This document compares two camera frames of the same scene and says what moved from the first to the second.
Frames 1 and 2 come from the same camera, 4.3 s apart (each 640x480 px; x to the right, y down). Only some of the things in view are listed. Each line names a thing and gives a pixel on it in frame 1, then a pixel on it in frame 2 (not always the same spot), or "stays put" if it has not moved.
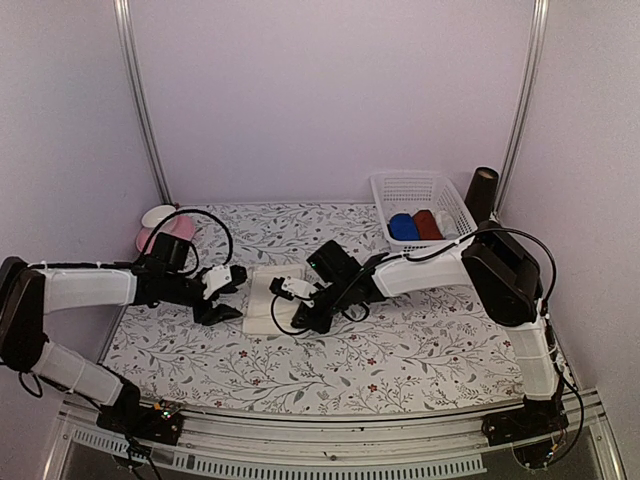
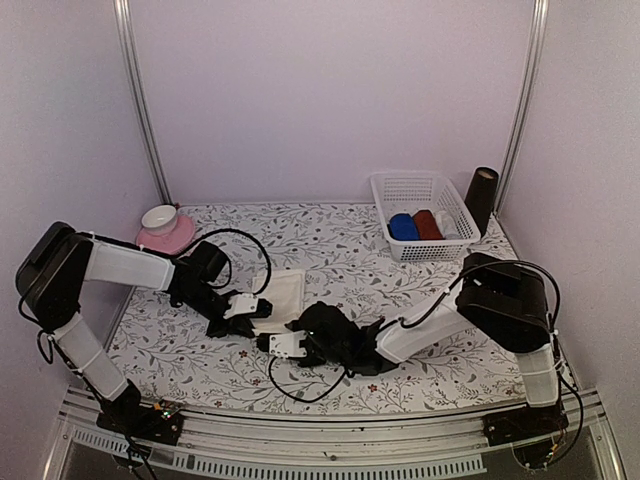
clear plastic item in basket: x=446 y=225 stays put
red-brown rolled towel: x=427 y=226 stays put
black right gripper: x=310 y=319 to x=294 y=326
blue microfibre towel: x=402 y=227 stays put
